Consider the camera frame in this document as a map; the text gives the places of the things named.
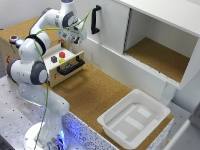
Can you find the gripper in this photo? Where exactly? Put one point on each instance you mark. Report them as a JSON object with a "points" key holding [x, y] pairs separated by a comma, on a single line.
{"points": [[70, 33]]}

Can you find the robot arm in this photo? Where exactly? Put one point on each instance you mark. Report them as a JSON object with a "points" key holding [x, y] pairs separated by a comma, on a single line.
{"points": [[28, 68]]}

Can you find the wooden drawer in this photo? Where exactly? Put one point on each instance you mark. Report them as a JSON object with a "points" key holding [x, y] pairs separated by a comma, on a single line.
{"points": [[55, 77]]}

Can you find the wooden drawer box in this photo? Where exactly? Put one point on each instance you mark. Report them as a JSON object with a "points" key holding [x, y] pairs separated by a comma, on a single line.
{"points": [[11, 55]]}

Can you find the yellow block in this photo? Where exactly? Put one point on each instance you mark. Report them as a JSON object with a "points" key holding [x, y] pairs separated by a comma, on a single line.
{"points": [[62, 60]]}

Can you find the purple block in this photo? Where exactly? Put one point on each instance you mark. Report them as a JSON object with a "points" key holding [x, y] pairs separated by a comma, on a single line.
{"points": [[53, 59]]}

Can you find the white sliding door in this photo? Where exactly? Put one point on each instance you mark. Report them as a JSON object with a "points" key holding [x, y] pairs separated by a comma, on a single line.
{"points": [[111, 23]]}

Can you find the blue button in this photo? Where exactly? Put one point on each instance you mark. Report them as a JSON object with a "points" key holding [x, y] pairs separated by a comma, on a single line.
{"points": [[19, 42]]}

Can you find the red button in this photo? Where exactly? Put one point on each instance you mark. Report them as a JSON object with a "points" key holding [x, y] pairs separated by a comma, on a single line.
{"points": [[13, 39]]}

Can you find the white cabinet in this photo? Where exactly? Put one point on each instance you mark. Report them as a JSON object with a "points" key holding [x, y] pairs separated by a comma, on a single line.
{"points": [[160, 20]]}

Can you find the white plastic box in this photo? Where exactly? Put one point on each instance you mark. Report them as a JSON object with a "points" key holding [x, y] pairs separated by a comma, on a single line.
{"points": [[135, 120]]}

